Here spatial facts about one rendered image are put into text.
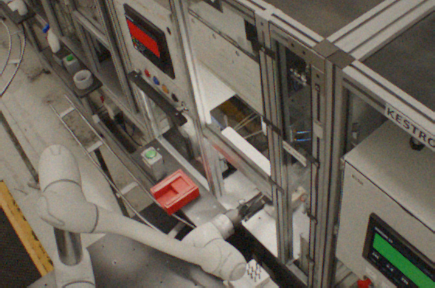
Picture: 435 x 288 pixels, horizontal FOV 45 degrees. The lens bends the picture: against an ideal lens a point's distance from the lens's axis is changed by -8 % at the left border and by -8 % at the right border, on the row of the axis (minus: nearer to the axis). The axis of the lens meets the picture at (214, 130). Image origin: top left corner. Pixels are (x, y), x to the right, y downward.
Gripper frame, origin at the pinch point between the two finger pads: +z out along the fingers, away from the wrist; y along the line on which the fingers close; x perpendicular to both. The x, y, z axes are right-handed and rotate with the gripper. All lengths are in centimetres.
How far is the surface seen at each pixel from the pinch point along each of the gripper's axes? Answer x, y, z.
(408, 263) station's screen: -73, 62, -15
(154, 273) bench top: 20, -34, -51
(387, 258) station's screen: -67, 57, -15
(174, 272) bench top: 15, -34, -44
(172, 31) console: 21, 73, -12
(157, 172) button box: 43, -7, -25
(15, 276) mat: 111, -99, -116
